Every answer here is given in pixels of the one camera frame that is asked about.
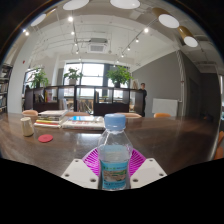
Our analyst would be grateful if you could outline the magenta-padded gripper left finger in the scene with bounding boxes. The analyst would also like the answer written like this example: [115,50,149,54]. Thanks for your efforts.
[60,148,101,190]

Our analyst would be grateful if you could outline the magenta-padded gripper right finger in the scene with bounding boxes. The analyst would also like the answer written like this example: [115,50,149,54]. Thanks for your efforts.
[128,148,168,190]

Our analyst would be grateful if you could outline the clear blue-capped water bottle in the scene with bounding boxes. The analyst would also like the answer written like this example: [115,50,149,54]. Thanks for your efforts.
[97,113,134,191]

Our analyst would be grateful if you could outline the flat round red coaster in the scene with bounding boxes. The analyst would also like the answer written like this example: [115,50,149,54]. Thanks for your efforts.
[37,133,54,144]

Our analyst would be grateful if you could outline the large blue and white book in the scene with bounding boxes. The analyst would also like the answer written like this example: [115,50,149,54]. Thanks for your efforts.
[61,115,106,131]

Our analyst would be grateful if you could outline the red and white book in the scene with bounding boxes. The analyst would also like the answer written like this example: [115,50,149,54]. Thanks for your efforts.
[33,121,63,129]

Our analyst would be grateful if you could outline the yellow-spined book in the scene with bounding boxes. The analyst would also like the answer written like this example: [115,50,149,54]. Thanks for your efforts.
[35,118,64,125]

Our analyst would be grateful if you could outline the dark-spined book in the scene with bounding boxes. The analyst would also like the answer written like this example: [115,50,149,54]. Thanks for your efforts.
[39,115,66,121]

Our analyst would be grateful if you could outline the cream ceramic cup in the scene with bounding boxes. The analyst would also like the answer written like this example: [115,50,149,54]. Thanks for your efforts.
[20,116,35,138]

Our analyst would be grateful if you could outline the dark open shelf unit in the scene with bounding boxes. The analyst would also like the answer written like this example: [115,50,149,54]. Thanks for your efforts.
[23,84,147,117]

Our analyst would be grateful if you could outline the person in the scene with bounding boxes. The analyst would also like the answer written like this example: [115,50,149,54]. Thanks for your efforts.
[138,82,148,118]

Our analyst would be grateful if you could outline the small potted green plant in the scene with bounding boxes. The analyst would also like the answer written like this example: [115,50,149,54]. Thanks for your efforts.
[63,67,83,86]

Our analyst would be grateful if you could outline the large glass window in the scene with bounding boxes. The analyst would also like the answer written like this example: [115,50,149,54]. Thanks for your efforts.
[63,62,134,98]

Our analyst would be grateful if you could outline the tall potted green plant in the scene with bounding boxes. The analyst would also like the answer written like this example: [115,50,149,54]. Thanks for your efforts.
[105,65,133,89]

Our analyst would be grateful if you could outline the bushy potted green plant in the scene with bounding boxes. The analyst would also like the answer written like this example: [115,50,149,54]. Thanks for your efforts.
[29,68,50,89]

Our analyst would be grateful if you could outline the ceiling air conditioner unit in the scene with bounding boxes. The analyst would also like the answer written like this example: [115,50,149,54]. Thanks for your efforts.
[87,37,109,54]

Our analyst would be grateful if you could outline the round white ceiling lights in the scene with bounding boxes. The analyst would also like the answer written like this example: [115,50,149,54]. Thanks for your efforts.
[30,0,199,48]

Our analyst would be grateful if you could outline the track ceiling spotlights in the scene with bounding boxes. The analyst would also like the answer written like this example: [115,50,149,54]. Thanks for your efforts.
[22,15,150,64]

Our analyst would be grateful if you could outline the white board on wall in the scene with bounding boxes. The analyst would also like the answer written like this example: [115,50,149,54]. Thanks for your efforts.
[151,97,179,118]

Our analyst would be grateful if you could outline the wall bookshelf with books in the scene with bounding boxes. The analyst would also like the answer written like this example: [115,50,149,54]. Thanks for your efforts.
[0,63,14,114]

